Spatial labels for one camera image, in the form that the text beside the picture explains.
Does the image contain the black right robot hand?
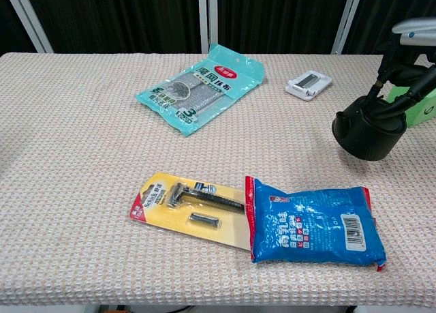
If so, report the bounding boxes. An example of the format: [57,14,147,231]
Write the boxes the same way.
[365,35,436,119]

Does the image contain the white folding phone stand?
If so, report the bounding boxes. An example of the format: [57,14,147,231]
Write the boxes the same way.
[285,71,334,104]

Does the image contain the beige waffle tablecloth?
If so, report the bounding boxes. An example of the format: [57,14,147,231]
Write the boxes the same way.
[0,52,436,308]

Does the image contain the green numbered foam block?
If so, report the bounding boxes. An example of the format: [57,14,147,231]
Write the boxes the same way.
[386,83,436,128]

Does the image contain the black teapot with cork knob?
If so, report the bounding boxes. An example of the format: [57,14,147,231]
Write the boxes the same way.
[332,94,408,162]

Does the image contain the black pleated curtain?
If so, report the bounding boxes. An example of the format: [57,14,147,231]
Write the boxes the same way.
[0,0,436,55]

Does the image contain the white frame post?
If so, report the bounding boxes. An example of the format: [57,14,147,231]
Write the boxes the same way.
[208,0,219,51]
[5,0,54,54]
[198,0,208,54]
[331,0,366,55]

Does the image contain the yellow razor blister pack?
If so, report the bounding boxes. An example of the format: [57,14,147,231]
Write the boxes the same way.
[129,172,253,252]

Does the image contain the blue snack bag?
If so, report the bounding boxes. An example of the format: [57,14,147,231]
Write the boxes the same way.
[245,175,388,271]

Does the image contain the teal cleaning cloth package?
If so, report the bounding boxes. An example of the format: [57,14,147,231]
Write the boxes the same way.
[135,43,267,138]

